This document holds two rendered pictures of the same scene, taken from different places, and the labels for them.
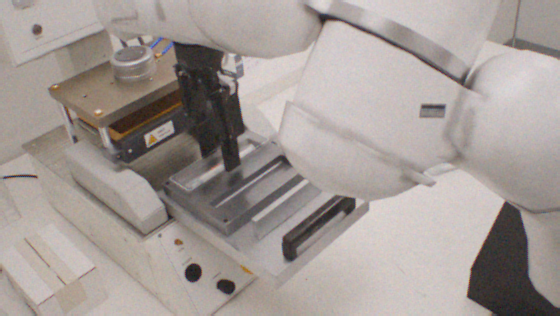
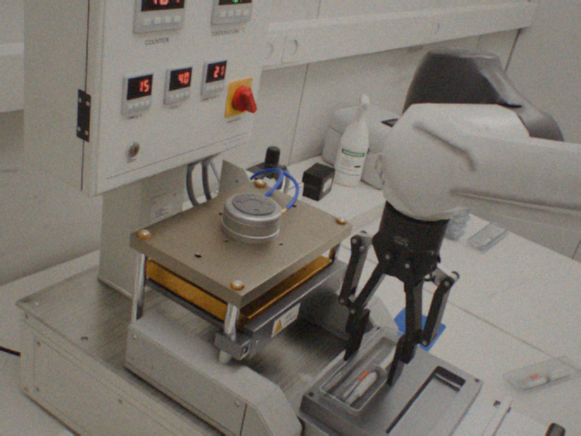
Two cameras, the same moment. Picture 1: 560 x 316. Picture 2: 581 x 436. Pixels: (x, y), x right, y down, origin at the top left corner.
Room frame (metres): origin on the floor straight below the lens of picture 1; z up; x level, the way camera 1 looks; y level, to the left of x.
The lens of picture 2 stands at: (0.20, 0.47, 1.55)
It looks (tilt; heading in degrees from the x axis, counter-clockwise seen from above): 27 degrees down; 341
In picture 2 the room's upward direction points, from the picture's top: 11 degrees clockwise
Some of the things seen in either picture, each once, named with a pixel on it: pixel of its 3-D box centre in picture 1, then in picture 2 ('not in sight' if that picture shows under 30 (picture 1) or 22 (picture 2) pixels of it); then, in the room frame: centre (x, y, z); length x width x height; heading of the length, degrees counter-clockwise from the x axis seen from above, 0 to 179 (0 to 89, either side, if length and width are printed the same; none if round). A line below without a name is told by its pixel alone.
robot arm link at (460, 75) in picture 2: not in sight; (481, 124); (0.77, 0.08, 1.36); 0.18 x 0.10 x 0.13; 16
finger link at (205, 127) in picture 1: (206, 138); (356, 335); (0.83, 0.12, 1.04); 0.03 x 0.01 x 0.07; 132
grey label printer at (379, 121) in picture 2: not in sight; (375, 144); (1.90, -0.36, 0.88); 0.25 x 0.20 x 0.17; 32
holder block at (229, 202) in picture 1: (238, 178); (395, 394); (0.78, 0.07, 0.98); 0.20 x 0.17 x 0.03; 132
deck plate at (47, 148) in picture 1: (147, 145); (213, 324); (1.00, 0.27, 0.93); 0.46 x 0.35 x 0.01; 42
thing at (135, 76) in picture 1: (138, 75); (238, 231); (1.01, 0.25, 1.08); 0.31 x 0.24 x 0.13; 132
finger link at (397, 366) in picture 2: (230, 151); (399, 357); (0.78, 0.08, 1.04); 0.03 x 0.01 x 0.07; 132
